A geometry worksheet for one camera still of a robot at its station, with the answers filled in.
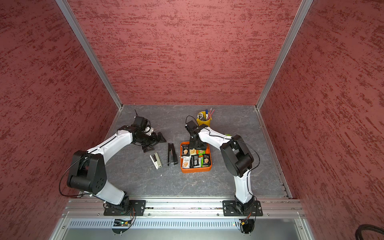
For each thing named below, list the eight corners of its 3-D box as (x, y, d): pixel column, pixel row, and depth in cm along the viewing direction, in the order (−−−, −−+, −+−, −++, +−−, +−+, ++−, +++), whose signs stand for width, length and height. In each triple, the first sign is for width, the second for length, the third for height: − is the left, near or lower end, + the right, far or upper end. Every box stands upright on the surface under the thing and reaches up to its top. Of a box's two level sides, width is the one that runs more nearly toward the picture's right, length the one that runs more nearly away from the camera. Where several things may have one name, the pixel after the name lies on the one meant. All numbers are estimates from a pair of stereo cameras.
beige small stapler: (156, 170, 88) (155, 168, 86) (150, 157, 94) (149, 155, 92) (163, 166, 90) (162, 164, 88) (157, 153, 95) (156, 151, 93)
